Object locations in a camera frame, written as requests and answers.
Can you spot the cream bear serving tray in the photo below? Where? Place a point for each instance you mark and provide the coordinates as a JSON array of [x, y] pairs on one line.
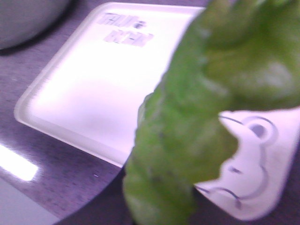
[[88, 96]]

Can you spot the green lettuce leaf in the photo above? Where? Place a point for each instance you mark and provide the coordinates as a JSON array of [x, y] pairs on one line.
[[233, 56]]

